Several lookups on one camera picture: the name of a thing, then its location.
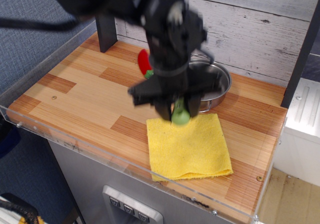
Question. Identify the grey cabinet with dispenser panel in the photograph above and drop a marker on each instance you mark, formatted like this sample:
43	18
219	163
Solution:
107	193

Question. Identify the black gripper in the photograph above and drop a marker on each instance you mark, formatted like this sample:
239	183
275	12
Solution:
162	91

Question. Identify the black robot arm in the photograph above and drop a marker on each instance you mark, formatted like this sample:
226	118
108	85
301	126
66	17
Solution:
173	31

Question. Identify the dark grey post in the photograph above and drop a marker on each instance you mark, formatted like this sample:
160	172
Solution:
106	31
305	50

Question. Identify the yellow cloth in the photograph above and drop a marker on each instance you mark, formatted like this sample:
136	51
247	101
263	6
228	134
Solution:
196	150

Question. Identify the clear acrylic guard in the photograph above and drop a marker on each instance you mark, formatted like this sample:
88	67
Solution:
24	83
119	138

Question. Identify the dark grey right post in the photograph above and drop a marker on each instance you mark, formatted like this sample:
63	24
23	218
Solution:
305	50

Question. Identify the steel pot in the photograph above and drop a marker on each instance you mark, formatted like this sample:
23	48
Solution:
222	81

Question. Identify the dark grey left post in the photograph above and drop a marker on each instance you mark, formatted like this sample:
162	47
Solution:
106	31

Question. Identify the red toy chili pepper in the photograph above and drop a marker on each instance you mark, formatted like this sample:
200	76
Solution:
144	64

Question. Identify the yellow object bottom left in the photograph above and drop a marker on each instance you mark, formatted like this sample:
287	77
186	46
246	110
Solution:
31	220

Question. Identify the green grey toy spatula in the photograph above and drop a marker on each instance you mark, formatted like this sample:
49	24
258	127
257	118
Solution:
180	115

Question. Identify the clear acrylic left guard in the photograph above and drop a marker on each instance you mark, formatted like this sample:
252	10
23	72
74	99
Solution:
24	83

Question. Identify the clear acrylic front guard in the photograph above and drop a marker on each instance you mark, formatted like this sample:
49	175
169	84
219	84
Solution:
119	138

